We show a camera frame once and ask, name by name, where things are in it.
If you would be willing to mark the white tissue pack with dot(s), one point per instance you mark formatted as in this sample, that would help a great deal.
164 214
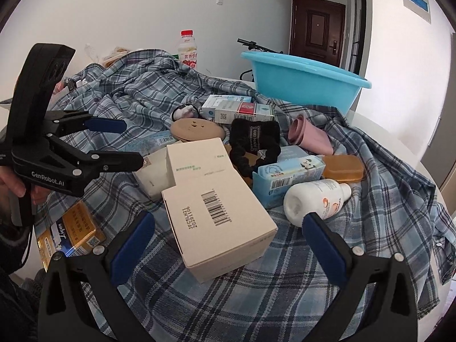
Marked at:
153 174

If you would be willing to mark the blue barcode packet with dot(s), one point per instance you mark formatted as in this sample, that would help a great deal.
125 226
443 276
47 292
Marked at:
156 140

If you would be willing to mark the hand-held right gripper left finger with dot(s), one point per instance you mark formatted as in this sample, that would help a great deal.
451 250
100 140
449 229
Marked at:
132 245

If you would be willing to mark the black frame glass partition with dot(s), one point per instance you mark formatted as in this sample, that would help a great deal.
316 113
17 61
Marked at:
358 25

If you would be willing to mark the pink folding cup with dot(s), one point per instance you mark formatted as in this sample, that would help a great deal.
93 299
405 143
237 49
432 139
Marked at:
313 139

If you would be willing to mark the white box green print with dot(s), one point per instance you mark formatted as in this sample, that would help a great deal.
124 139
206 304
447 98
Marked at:
196 156

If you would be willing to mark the white and blue box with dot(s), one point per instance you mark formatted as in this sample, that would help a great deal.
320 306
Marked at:
221 105

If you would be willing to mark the blue dog print tissue pack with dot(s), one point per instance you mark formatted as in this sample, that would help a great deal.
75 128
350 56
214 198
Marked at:
285 178

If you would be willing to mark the light blue packet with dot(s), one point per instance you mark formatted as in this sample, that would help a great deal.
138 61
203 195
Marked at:
292 153

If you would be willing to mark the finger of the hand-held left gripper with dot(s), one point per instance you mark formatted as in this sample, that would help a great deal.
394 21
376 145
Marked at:
107 124
121 161

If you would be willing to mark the brown flat card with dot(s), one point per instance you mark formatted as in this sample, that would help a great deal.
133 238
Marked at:
251 159

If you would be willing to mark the large white barcode box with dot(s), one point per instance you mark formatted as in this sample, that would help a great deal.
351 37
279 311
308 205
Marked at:
199 228

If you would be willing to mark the gold and blue box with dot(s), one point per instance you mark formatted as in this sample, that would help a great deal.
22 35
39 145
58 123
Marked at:
74 228

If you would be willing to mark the blue plastic basin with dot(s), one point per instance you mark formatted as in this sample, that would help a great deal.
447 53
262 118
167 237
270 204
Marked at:
302 85

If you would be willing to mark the person's left forearm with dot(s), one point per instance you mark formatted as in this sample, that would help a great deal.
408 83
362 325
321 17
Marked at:
10 292

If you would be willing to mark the person's left hand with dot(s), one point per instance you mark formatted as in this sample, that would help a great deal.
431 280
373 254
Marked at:
7 185

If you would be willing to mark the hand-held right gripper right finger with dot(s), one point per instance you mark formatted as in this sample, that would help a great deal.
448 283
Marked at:
325 251

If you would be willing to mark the red cap drink bottle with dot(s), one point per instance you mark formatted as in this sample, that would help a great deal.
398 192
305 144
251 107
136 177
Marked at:
188 51

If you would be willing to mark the amber soap bar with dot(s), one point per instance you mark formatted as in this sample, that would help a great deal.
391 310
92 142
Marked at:
343 167

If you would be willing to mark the black electric bicycle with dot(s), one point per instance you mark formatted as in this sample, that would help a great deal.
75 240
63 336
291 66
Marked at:
256 46

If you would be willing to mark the clear plastic bag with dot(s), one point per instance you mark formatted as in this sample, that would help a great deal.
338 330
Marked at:
114 55

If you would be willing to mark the blue plaid cloth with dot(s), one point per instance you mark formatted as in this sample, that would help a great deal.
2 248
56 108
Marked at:
124 89

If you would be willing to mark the white lotion bottle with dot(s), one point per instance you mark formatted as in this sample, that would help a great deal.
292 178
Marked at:
313 199

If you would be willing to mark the red and white box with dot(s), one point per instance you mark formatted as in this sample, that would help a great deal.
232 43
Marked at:
245 112

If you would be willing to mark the dark brown door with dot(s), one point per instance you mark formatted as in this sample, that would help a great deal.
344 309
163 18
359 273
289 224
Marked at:
317 25

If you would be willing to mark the black plush scrunchie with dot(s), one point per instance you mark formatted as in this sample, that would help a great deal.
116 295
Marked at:
253 131

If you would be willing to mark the tan round lid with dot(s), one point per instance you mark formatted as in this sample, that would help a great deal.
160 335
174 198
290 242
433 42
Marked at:
196 130

